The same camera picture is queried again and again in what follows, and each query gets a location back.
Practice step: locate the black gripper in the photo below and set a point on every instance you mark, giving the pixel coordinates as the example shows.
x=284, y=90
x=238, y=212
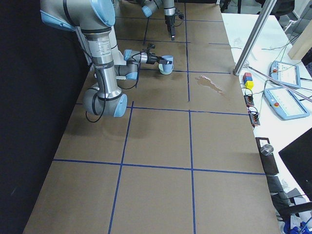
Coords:
x=168, y=20
x=152, y=58

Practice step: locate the black Huawei monitor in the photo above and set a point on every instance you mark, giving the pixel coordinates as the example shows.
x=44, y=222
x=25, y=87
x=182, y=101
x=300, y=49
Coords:
x=297, y=157

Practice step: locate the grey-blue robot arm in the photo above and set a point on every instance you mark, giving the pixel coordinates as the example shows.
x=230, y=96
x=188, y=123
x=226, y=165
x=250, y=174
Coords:
x=96, y=19
x=149, y=7

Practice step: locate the blue-grey plastic cup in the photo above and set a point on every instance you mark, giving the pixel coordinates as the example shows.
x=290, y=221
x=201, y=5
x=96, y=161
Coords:
x=169, y=57

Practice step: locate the near blue teach pendant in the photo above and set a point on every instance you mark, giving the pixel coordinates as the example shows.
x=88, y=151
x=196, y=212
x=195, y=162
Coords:
x=285, y=104

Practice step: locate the aluminium frame post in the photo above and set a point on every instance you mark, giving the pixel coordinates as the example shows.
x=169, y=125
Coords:
x=259, y=24

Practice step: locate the blue teach pendant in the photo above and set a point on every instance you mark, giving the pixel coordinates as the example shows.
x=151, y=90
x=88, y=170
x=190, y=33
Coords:
x=285, y=104
x=285, y=73

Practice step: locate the cardboard box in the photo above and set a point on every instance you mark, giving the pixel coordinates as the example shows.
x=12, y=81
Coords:
x=304, y=41

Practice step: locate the far blue teach pendant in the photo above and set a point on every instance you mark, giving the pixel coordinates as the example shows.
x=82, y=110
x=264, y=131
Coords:
x=285, y=73

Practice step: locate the red block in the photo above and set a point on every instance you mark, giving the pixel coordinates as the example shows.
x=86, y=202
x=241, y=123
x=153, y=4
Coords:
x=247, y=75

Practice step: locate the light green ceramic bowl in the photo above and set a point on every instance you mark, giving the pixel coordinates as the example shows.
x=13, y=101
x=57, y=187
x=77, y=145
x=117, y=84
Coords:
x=166, y=69

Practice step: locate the black box under tumbler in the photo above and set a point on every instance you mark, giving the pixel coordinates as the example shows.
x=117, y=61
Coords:
x=268, y=161

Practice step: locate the yellow block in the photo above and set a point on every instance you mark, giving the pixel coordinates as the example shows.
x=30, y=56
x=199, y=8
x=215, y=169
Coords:
x=249, y=84

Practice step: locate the blue block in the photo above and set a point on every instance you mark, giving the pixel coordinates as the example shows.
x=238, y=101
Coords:
x=247, y=79

